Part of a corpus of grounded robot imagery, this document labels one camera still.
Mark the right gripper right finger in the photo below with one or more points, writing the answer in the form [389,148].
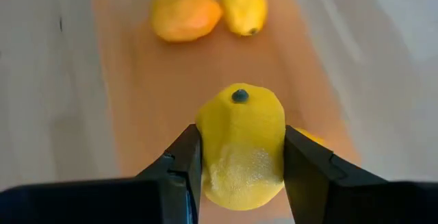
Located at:
[325,196]

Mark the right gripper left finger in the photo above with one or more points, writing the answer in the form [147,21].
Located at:
[171,196]

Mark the yellow lemon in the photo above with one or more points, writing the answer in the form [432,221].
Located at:
[243,5]
[309,136]
[239,131]

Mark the orange plastic tray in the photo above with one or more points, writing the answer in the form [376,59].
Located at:
[154,80]

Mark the orange-tinted lemon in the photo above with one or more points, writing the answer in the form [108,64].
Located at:
[184,13]

